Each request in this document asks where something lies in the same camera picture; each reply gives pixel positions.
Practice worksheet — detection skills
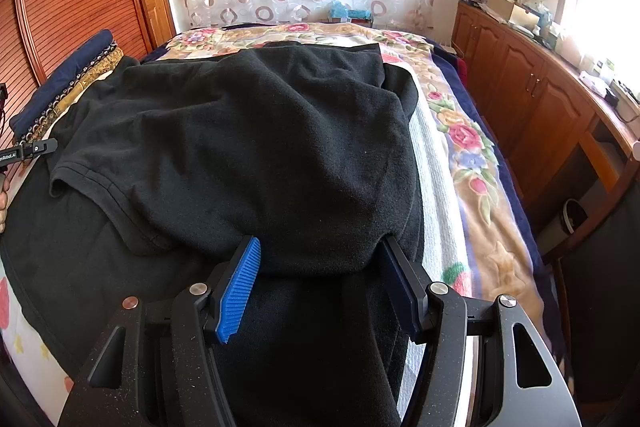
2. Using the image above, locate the cardboard box on cabinet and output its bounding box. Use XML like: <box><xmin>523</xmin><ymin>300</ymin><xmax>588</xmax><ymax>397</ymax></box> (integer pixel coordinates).
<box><xmin>486</xmin><ymin>0</ymin><xmax>539</xmax><ymax>30</ymax></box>

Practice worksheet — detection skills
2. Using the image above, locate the person's left hand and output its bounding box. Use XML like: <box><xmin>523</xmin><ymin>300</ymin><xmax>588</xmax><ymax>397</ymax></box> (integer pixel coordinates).
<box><xmin>0</xmin><ymin>173</ymin><xmax>10</xmax><ymax>233</ymax></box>

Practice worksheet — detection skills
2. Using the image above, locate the blue tissue pack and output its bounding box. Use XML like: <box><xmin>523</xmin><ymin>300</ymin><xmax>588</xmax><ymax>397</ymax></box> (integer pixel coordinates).
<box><xmin>328</xmin><ymin>1</ymin><xmax>373</xmax><ymax>26</ymax></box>

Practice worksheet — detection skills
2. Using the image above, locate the white strawberry flower bedsheet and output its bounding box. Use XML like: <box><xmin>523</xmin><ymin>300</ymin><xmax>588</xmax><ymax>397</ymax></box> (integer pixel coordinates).
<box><xmin>1</xmin><ymin>267</ymin><xmax>74</xmax><ymax>426</ymax></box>

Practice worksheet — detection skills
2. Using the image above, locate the black Superman t-shirt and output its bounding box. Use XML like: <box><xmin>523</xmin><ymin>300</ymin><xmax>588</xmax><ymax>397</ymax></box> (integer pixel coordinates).
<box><xmin>1</xmin><ymin>42</ymin><xmax>423</xmax><ymax>426</ymax></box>

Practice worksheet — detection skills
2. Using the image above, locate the navy blue folded garment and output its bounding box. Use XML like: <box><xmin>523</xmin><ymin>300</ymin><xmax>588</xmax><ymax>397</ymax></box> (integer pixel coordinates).
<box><xmin>9</xmin><ymin>29</ymin><xmax>118</xmax><ymax>144</ymax></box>

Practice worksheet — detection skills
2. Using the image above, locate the navy gold patterned folded cloth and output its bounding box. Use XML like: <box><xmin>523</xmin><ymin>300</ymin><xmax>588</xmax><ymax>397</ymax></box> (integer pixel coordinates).
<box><xmin>10</xmin><ymin>42</ymin><xmax>124</xmax><ymax>144</ymax></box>

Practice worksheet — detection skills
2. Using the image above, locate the wooden sideboard cabinet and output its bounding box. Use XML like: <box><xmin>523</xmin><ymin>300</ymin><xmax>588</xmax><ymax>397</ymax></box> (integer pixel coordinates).
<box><xmin>451</xmin><ymin>1</ymin><xmax>639</xmax><ymax>258</ymax></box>

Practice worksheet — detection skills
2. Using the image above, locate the floral rose bed blanket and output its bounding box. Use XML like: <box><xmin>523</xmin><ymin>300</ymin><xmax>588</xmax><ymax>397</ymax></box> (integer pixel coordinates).
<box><xmin>148</xmin><ymin>23</ymin><xmax>559</xmax><ymax>337</ymax></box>

